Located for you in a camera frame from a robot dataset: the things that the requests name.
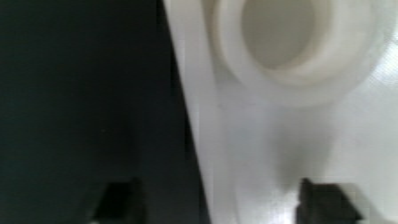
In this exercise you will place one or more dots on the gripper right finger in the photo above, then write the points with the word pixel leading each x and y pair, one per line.
pixel 326 207

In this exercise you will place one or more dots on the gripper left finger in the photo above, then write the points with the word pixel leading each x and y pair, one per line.
pixel 121 208

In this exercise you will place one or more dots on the white square tabletop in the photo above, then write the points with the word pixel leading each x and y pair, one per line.
pixel 289 69

